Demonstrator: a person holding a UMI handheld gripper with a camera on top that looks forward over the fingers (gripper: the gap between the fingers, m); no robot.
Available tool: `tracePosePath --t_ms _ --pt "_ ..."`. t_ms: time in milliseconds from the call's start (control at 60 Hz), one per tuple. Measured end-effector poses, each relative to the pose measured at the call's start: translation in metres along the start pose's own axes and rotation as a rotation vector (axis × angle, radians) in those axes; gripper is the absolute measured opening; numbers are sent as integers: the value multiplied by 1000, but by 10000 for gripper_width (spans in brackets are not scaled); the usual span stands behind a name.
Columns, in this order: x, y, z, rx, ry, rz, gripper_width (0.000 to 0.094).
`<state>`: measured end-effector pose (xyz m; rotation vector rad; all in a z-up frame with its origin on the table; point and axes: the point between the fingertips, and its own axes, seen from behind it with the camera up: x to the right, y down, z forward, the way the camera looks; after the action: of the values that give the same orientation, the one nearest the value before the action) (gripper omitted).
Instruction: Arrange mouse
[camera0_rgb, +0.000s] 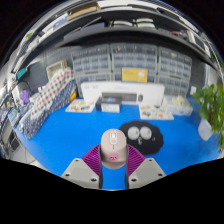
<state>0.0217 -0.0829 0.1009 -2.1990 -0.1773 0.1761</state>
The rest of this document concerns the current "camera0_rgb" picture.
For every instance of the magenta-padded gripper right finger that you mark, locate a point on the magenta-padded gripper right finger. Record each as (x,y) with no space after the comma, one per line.
(136,162)

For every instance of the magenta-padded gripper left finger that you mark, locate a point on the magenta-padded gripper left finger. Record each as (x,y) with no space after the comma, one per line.
(90,163)

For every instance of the pink computer mouse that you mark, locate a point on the pink computer mouse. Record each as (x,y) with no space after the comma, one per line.
(113,148)

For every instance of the black cartoon-eyed mouse pad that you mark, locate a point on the black cartoon-eyed mouse pad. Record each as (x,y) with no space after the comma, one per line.
(151,145)

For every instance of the sticker sheet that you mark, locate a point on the sticker sheet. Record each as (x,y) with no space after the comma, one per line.
(80,106)
(156,112)

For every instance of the small black labelled box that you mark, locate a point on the small black labelled box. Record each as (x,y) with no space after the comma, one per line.
(108,106)

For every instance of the small yellow item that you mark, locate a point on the small yellow item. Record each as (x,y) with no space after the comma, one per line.
(73,96)

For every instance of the white and blue glove box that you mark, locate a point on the white and blue glove box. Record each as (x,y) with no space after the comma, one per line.
(178,106)

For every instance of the long white keyboard box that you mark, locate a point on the long white keyboard box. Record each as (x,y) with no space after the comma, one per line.
(91,90)

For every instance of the dotted patterned cloth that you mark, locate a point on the dotted patterned cloth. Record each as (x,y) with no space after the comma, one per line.
(48,100)

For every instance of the grey small-parts drawer cabinet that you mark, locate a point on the grey small-parts drawer cabinet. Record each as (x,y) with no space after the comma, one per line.
(116,76)
(90,60)
(93,77)
(133,55)
(173,86)
(175,63)

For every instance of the yellow box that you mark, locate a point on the yellow box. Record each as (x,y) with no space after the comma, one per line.
(134,75)

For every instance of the purple plush item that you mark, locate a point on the purple plush item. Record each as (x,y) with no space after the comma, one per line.
(25,96)

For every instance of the green plant in white pot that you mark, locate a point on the green plant in white pot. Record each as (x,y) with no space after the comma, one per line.
(213,106)

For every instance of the white woven basket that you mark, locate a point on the white woven basket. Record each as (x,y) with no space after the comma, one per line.
(56,68)

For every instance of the teal item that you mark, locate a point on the teal item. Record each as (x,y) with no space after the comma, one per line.
(22,73)

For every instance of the overhead shelf unit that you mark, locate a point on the overhead shelf unit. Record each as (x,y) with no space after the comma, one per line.
(110,28)

